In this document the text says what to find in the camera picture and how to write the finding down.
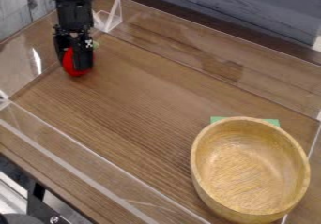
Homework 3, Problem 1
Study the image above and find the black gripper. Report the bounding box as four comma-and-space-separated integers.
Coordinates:
53, 24, 93, 71

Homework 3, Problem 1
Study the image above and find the red plush strawberry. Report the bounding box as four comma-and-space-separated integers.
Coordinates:
61, 42, 96, 77

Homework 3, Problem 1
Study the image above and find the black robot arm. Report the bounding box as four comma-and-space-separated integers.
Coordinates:
52, 0, 93, 76

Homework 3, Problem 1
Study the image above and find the black table leg clamp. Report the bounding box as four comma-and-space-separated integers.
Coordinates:
26, 182, 70, 224

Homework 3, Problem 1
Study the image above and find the wooden bowl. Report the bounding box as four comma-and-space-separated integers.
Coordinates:
189, 116, 311, 224

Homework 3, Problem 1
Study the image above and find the clear acrylic left wall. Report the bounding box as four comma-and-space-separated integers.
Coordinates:
0, 11, 97, 105

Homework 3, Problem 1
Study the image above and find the clear acrylic wall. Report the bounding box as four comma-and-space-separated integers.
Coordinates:
0, 11, 97, 105
0, 100, 209, 224
112, 0, 321, 120

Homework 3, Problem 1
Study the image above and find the clear acrylic corner bracket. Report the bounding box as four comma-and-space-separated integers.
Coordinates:
92, 0, 123, 33

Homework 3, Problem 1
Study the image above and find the clear acrylic back wall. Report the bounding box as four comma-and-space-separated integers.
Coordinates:
112, 0, 321, 120

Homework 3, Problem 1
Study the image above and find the clear acrylic front wall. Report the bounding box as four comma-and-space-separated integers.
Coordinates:
0, 100, 209, 224

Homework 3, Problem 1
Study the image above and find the black cable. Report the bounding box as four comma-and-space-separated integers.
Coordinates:
0, 212, 13, 224

